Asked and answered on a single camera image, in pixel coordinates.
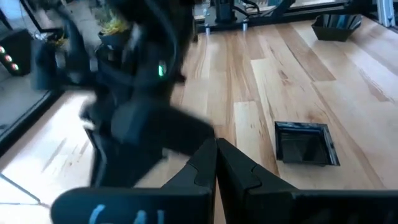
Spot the black rectangular footed plate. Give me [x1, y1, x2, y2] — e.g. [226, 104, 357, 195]
[310, 14, 363, 43]

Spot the small black square footed plate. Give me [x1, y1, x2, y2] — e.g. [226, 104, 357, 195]
[274, 121, 341, 167]

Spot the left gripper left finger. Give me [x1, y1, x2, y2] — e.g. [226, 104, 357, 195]
[50, 138, 218, 224]

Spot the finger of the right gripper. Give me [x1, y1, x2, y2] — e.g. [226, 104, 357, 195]
[93, 133, 162, 187]
[114, 99, 215, 156]

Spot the black table edge rail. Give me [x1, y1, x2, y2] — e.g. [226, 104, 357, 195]
[0, 88, 68, 158]

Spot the black device with red lights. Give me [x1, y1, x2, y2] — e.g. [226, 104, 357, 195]
[0, 28, 34, 77]

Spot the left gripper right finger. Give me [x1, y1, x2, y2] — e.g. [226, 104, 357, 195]
[216, 138, 398, 224]

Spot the potted succulent plant black pot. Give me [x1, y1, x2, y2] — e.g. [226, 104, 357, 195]
[98, 12, 134, 63]

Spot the aluminium frame post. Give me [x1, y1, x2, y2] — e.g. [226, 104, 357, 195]
[376, 0, 398, 29]

